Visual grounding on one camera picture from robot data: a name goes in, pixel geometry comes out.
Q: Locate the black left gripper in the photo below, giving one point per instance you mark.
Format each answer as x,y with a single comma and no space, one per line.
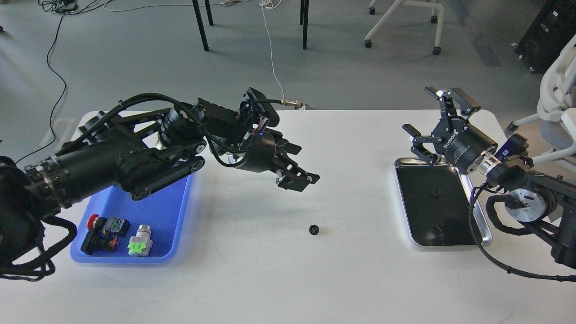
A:
268,151

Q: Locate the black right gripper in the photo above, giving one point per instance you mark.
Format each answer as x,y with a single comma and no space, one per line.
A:
461,143

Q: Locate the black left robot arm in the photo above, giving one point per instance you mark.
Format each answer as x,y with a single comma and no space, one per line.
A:
143,145

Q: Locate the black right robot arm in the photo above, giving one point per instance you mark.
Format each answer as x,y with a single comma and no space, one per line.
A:
523,201

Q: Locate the silver metal tray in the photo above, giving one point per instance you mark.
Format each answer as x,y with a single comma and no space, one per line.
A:
442,222

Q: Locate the blue plastic tray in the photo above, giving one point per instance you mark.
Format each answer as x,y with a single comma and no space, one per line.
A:
164,211

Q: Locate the white office chair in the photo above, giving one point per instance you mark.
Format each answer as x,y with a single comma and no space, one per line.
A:
556,110

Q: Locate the black equipment case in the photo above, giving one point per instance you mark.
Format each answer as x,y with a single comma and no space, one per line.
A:
547,35

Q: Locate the red emergency stop button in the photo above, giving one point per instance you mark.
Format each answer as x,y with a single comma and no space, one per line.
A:
109,226

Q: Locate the grey green selector switch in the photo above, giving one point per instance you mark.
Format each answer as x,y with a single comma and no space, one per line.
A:
141,243

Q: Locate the black red switch block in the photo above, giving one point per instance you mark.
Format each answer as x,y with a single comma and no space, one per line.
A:
93,241

